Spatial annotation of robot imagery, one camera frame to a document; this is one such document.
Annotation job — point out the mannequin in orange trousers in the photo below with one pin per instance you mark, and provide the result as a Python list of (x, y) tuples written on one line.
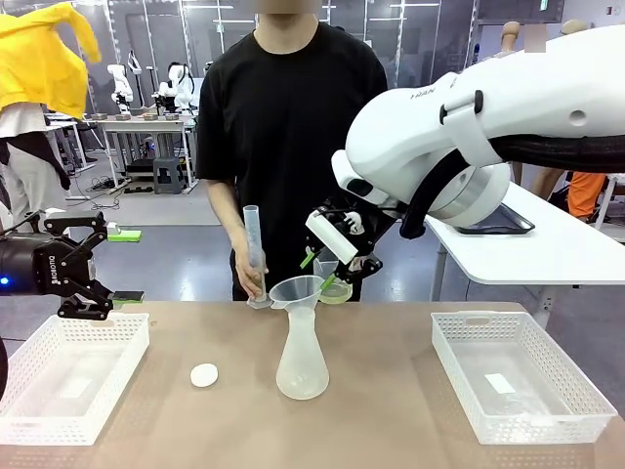
[(588, 195)]

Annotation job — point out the white humanoid robot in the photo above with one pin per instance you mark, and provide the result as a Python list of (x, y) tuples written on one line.
[(178, 85), (119, 88)]

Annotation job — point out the clear plastic measuring cylinder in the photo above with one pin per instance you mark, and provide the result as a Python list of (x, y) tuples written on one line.
[(255, 239)]

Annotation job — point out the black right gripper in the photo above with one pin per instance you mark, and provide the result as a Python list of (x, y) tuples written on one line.
[(368, 229)]

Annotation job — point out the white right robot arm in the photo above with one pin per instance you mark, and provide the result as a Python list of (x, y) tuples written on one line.
[(488, 112)]

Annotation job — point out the mannequin in grey jacket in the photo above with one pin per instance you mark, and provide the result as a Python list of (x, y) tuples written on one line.
[(510, 39)]

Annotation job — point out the black plastic tray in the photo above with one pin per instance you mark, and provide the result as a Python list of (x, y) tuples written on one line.
[(508, 222)]

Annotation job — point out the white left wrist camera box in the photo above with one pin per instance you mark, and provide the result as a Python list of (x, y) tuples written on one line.
[(51, 212)]

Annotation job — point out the person's right forearm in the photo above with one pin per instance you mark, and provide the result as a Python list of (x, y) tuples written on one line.
[(227, 215)]

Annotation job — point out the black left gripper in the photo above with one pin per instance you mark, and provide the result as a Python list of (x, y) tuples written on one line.
[(34, 266)]

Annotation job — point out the translucent plastic conical flask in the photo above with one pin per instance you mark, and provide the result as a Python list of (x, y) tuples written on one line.
[(303, 366)]

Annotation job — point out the translucent plastic funnel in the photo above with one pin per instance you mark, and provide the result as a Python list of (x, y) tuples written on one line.
[(295, 293)]

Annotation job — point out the small grey stool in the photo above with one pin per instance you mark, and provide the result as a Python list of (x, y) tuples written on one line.
[(168, 176)]

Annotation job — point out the white background desk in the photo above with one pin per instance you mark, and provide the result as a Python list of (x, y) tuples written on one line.
[(68, 132)]

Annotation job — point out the clear plastic beaker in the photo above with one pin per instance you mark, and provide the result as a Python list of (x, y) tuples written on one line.
[(337, 293)]

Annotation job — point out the person in black t-shirt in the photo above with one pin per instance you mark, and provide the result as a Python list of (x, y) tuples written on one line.
[(283, 122)]

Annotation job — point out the person's right hand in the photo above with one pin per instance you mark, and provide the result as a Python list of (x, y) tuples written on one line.
[(244, 276)]

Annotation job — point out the white perforated plastic basket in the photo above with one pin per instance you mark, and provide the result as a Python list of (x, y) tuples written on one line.
[(522, 381), (73, 381)]

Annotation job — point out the white long workbench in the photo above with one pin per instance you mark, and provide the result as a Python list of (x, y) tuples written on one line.
[(146, 127)]

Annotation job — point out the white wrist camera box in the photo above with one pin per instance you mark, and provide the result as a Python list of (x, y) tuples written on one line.
[(332, 239), (51, 212)]

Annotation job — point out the bystander in pale trousers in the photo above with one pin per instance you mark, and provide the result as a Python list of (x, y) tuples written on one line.
[(34, 63)]

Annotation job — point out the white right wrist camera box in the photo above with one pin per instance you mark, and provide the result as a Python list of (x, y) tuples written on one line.
[(332, 239)]

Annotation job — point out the white round flask stopper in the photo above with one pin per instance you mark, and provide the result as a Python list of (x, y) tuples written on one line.
[(204, 375)]

